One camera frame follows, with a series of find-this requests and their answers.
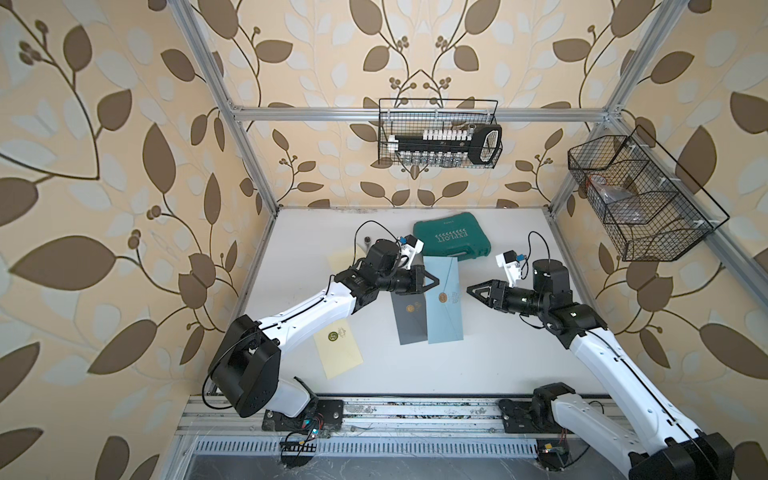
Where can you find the aluminium frame post right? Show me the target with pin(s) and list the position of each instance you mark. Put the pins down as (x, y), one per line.
(654, 19)

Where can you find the cream envelope brown seal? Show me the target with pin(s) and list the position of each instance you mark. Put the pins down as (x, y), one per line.
(341, 260)

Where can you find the aluminium frame post left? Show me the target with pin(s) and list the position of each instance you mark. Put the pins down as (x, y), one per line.
(184, 16)

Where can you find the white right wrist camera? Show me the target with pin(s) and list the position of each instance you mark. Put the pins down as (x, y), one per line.
(514, 265)

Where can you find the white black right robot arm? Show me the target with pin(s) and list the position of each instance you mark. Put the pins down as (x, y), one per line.
(660, 442)

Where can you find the right small circuit board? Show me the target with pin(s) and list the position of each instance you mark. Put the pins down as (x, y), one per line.
(552, 456)

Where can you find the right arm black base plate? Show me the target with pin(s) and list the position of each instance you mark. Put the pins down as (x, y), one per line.
(522, 417)

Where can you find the green plastic tool case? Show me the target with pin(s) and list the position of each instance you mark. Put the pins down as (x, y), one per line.
(459, 236)

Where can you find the plastic bag in basket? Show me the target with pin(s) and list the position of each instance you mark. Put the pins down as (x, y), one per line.
(614, 204)

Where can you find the cream envelope green seal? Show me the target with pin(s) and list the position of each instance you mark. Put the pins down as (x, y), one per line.
(337, 349)

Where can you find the black wire basket back wall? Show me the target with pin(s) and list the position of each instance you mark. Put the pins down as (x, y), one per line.
(413, 115)

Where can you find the left small circuit board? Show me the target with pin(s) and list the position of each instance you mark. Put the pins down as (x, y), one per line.
(298, 448)

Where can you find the dark grey envelope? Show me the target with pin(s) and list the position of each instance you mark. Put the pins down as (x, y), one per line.
(410, 318)

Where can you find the black wire basket right wall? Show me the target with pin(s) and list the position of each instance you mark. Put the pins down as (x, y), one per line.
(681, 212)

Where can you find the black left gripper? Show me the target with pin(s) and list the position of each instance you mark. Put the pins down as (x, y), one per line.
(415, 280)

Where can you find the light blue-grey envelope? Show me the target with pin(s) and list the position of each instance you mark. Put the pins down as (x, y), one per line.
(443, 302)

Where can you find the black socket set holder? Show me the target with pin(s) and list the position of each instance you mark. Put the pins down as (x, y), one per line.
(478, 146)

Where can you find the small circuit board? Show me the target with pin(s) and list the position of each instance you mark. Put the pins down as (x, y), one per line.
(298, 448)
(552, 456)

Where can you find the black wire basket wall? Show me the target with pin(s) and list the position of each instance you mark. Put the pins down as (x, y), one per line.
(413, 115)
(681, 212)

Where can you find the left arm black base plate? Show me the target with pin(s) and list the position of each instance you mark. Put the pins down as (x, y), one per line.
(326, 415)

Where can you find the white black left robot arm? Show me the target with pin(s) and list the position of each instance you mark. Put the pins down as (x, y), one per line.
(246, 366)

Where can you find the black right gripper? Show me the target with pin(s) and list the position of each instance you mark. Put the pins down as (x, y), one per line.
(498, 290)

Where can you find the aluminium frame post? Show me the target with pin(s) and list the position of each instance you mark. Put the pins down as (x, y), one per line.
(654, 19)
(184, 16)

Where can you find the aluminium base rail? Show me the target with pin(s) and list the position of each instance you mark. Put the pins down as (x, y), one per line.
(402, 427)

